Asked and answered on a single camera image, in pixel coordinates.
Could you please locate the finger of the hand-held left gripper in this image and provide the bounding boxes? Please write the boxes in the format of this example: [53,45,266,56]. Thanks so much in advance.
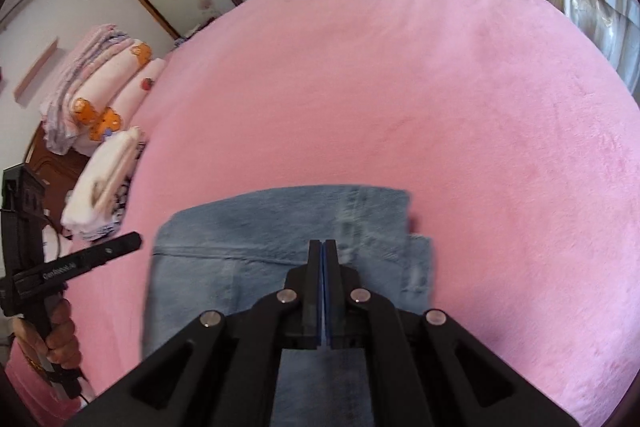
[12,231,143,288]

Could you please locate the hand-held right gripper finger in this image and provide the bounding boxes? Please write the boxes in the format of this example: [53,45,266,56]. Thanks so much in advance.
[65,241,322,427]
[323,241,576,427]

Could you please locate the blue denim jacket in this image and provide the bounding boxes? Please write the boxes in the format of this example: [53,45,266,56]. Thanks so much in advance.
[142,184,436,427]

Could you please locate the folded cream printed clothes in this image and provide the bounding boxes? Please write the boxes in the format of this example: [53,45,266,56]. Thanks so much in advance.
[60,127,148,243]

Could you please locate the person's left hand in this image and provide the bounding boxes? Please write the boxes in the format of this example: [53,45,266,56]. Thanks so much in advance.
[12,297,81,370]

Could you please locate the wooden headboard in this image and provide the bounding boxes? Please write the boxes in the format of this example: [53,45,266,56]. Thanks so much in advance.
[22,124,93,208]

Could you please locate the stack of bear-print quilts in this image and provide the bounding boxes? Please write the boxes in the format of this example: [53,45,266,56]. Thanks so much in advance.
[40,23,168,158]

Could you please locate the pink bed blanket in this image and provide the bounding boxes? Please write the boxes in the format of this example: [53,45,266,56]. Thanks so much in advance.
[0,0,640,427]

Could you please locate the pink wall shelf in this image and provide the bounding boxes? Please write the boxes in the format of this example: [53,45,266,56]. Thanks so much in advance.
[12,37,60,108]

